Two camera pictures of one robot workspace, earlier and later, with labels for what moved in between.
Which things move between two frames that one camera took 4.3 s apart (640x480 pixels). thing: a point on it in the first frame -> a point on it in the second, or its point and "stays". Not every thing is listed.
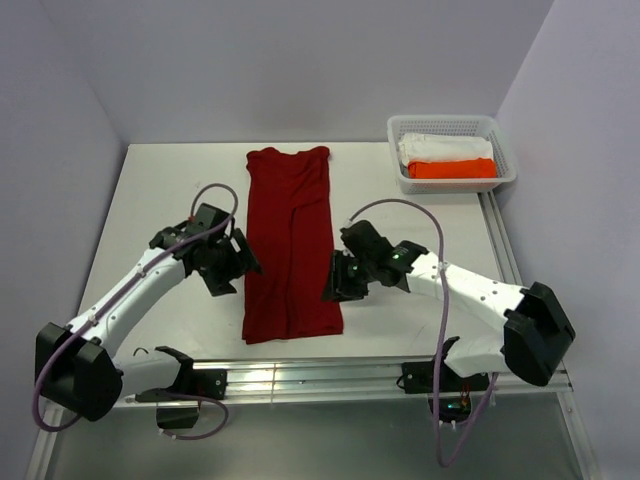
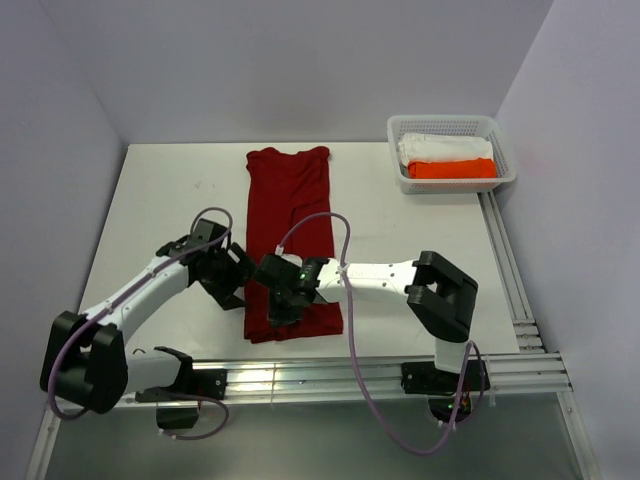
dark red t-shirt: x=289 y=220 stays
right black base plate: x=418 y=377 stays
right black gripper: x=337 y=285 -> x=279 y=315
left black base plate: x=209 y=383 stays
